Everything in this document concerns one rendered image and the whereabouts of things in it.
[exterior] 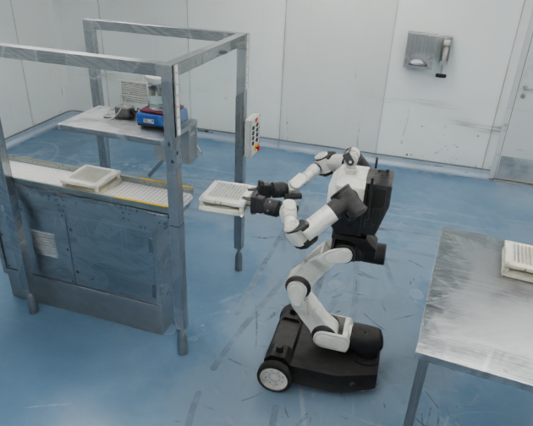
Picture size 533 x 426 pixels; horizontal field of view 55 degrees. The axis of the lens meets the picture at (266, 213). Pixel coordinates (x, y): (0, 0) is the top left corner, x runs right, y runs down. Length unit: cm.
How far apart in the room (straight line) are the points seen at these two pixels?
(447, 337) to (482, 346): 14
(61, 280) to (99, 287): 29
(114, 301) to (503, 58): 442
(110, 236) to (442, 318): 192
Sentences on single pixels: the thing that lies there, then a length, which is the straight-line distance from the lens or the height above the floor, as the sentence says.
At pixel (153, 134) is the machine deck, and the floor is 138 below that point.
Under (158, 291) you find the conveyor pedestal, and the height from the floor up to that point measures 36.
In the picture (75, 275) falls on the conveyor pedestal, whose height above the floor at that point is 32.
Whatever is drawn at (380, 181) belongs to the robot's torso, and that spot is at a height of 128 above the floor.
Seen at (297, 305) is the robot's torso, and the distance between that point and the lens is 290.
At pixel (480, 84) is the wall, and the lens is 598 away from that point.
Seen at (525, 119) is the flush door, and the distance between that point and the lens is 612.
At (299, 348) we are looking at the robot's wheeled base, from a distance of 312.
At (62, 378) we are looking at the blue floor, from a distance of 333.
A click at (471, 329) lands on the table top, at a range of 234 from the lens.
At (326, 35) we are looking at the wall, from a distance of 599.
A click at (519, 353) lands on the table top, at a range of 230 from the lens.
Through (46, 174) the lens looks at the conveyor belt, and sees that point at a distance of 345.
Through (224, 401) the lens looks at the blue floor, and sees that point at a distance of 306.
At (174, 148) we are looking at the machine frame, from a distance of 258.
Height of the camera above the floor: 228
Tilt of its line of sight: 28 degrees down
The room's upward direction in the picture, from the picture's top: 3 degrees clockwise
